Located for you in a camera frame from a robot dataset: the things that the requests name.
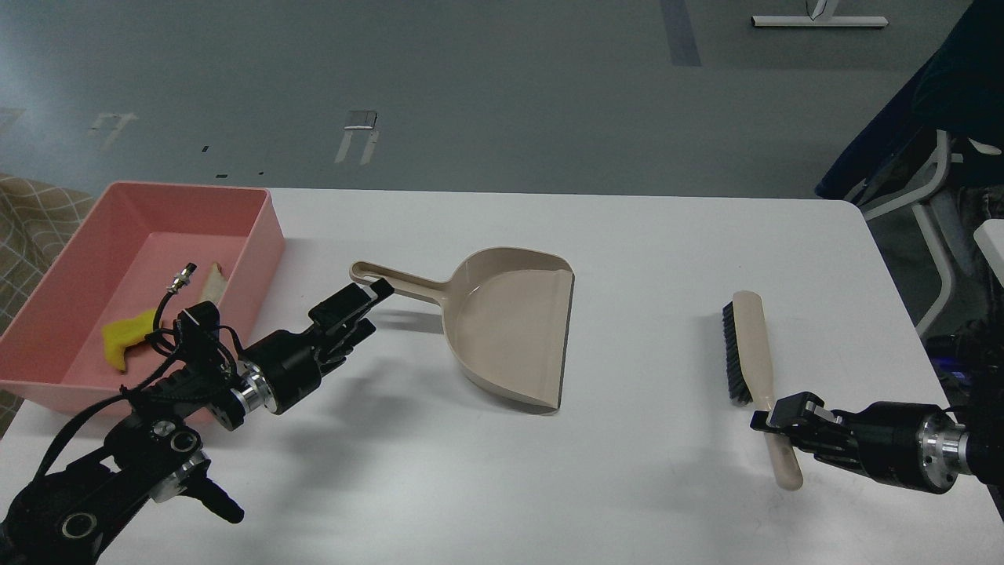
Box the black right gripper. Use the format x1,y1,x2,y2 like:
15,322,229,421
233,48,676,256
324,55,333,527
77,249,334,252
750,391,954,494

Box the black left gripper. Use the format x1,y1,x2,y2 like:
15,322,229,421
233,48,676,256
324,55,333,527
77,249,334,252
239,278,395,415

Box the beige hand brush black bristles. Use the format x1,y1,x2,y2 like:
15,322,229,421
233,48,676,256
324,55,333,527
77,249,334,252
723,290,803,491

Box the toy sandwich slice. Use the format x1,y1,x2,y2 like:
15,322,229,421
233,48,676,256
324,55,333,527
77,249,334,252
200,262,228,305

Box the beige plastic dustpan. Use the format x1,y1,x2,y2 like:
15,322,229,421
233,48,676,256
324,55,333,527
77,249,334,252
349,247,575,411

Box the yellow sponge piece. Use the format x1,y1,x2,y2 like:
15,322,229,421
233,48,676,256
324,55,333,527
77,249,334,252
100,308,157,374

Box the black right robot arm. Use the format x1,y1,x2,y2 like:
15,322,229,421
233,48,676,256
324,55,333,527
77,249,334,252
751,334,1002,508

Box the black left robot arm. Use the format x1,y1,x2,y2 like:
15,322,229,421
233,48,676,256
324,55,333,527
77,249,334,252
2,264,394,564

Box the pink plastic bin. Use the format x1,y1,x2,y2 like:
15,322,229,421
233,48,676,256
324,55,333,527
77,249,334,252
1,182,286,414

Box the beige checkered cloth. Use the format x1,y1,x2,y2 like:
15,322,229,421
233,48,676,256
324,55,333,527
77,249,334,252
0,173,96,436

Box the white table leg base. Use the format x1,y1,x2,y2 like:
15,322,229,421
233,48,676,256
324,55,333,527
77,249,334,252
750,1,889,29

